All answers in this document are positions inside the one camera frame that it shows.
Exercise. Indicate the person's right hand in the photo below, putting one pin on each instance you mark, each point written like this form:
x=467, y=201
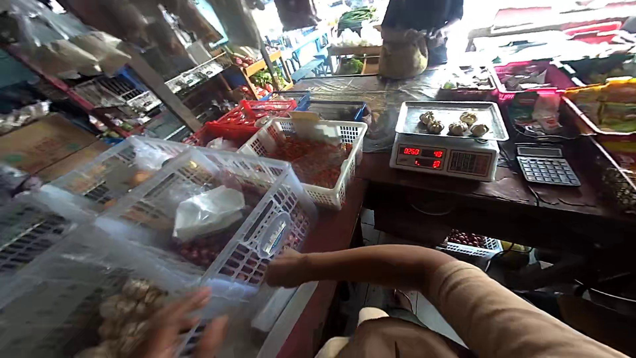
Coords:
x=288, y=269

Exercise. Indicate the person's left hand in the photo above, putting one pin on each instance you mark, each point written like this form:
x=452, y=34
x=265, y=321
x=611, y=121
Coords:
x=166, y=328

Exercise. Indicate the person's right fingers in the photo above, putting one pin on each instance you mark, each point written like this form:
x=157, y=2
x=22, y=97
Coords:
x=276, y=274

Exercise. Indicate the person's left fingers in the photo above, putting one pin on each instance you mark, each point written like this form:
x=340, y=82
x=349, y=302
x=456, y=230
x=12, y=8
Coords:
x=185, y=307

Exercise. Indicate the person's left thumb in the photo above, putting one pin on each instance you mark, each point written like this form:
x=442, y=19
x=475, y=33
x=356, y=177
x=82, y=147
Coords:
x=211, y=339

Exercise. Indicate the person's right forearm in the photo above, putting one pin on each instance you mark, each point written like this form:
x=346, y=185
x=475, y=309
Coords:
x=467, y=293

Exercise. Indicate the clear basket with oval label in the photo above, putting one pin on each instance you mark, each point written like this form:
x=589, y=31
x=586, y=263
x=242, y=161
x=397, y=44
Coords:
x=248, y=237

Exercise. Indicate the heap of whitish garlic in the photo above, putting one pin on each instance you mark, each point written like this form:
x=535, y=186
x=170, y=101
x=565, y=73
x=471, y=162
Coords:
x=126, y=313

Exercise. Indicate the pile of shallots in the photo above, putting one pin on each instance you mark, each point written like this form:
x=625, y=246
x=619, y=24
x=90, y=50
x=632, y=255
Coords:
x=201, y=250

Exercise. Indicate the red brown wooden table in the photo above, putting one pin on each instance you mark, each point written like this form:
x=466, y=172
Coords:
x=325, y=238

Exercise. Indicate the crumpled white plastic bag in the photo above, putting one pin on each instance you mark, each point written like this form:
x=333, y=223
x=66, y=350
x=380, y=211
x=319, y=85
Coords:
x=208, y=210

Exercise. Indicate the white plastic basket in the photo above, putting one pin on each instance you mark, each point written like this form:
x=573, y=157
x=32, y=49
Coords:
x=340, y=183

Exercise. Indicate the pile of red chillies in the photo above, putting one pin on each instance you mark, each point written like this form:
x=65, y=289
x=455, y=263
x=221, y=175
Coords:
x=318, y=161

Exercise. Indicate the clear plastic basket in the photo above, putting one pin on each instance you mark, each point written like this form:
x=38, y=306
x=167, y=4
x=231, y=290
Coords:
x=64, y=278
x=107, y=171

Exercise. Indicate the person's body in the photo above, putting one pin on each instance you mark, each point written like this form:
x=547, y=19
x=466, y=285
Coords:
x=397, y=339

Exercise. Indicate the red plastic crate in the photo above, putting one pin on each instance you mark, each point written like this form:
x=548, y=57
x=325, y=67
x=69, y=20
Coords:
x=228, y=126

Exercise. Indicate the blue plastic crate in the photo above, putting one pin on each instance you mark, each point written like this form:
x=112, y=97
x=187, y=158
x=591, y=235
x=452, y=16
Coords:
x=338, y=108

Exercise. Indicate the pile of small red onions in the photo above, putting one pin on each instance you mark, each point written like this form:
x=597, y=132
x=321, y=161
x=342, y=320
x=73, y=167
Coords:
x=467, y=238

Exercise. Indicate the wooden vegetable stand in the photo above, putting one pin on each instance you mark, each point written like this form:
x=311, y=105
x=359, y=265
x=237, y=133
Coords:
x=261, y=74

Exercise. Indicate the white digital scale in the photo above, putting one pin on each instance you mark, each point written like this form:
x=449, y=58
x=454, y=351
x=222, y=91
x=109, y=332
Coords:
x=442, y=161

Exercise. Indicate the brown cardboard box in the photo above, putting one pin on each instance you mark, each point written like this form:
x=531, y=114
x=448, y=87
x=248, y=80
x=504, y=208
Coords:
x=54, y=149

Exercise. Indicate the white basket of onions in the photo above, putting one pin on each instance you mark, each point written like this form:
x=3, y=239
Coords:
x=484, y=250

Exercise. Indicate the garlic bulb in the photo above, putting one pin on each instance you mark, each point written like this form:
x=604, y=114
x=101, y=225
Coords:
x=479, y=130
x=457, y=129
x=468, y=118
x=435, y=127
x=426, y=117

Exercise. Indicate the blue wooden bench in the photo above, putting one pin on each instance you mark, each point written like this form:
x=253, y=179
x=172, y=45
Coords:
x=308, y=59

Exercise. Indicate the silver metal weighing tray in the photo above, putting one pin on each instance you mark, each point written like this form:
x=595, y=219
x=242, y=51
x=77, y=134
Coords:
x=447, y=110

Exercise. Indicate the dark wooden table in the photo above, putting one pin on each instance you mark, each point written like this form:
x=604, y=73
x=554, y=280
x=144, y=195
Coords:
x=512, y=191

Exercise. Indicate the beige cloth sack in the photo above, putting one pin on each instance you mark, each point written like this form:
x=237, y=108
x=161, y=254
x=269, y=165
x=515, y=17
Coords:
x=403, y=54

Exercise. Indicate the hanging clear plastic bags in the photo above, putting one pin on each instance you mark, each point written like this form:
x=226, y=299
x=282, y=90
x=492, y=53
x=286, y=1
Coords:
x=64, y=47

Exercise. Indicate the grey calculator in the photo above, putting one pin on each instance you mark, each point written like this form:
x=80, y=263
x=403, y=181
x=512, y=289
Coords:
x=547, y=166

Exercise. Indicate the clear bag with red print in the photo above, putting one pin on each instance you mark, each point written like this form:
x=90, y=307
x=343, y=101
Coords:
x=546, y=114

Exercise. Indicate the pink plastic basket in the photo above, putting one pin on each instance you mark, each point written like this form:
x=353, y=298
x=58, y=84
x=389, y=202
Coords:
x=559, y=75

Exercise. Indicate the basket with yellow packets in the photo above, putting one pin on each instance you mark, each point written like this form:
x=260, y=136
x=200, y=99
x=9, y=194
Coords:
x=601, y=130

